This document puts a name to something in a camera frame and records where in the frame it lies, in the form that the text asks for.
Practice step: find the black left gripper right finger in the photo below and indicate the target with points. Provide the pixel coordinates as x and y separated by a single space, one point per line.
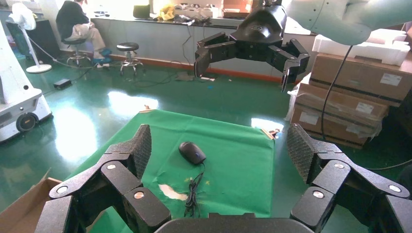
334 180

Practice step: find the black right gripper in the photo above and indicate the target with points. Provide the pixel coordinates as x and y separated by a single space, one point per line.
259 30

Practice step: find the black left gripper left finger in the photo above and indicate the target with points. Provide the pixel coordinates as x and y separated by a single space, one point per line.
122 177

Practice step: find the black computer mouse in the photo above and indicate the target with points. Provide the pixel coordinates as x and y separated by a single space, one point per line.
192 153

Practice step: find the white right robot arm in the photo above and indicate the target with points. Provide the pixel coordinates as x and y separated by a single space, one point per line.
338 19

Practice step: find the open brown cardboard box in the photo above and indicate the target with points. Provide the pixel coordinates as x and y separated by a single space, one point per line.
22 212

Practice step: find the brown carton on workbench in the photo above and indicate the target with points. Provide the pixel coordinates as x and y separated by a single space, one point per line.
235 8

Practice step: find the large brown shipping carton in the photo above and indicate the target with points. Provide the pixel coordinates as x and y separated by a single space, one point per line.
360 75
331 128
338 104

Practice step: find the yellow crumpled item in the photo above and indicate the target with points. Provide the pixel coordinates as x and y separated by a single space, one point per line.
167 13

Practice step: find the torn green table cloth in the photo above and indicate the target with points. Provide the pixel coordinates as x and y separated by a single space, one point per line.
238 167

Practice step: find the long grey workbench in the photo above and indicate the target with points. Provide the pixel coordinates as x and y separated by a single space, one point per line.
154 41

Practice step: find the black power brick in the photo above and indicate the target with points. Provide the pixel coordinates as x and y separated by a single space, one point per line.
62 83

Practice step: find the white styrofoam block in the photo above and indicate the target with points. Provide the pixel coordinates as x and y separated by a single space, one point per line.
370 51

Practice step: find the black bag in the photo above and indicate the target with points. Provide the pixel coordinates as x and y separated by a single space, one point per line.
141 11

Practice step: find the black round chrome stool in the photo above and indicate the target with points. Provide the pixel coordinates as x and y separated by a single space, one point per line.
127 47

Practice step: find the white idle wheeled robot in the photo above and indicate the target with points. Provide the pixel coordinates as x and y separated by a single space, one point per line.
16 96

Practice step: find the black swivel stool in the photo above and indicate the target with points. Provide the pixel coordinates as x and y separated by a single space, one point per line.
74 41

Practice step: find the black cabinet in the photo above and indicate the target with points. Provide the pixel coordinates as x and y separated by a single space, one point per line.
45 38

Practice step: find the person black top beige trousers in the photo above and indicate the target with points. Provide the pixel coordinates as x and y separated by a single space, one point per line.
70 16

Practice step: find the white pedestal fan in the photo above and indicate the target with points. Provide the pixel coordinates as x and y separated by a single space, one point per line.
22 16

